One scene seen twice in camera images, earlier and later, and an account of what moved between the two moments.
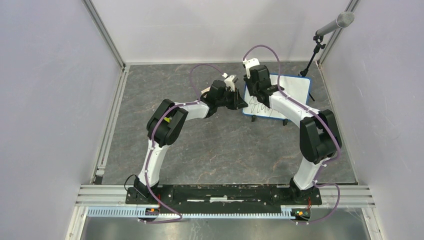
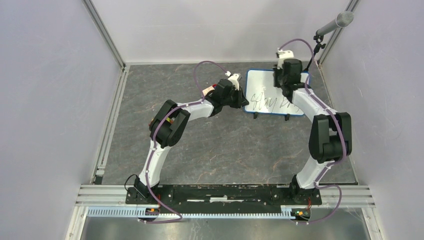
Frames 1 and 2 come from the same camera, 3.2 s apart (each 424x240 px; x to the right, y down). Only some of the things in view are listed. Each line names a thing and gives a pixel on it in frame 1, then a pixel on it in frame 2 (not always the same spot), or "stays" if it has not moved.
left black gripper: [237, 102] stays
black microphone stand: [318, 39] stays
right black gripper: [248, 81] to [277, 72]
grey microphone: [344, 19] stays
